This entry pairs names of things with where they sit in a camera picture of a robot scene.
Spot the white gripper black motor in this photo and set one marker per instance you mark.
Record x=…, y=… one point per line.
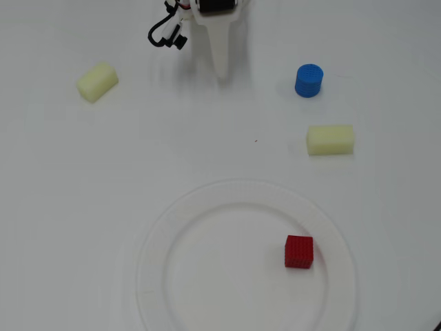
x=218, y=31

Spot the red cube block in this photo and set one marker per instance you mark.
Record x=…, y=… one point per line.
x=299, y=251

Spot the pale yellow foam block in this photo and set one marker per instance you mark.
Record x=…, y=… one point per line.
x=97, y=82
x=330, y=139

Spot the blue ribbed cylinder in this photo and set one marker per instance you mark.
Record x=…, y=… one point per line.
x=309, y=81

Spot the white round plate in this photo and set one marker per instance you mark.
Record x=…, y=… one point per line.
x=155, y=262

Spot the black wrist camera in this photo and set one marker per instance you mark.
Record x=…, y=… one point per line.
x=177, y=38

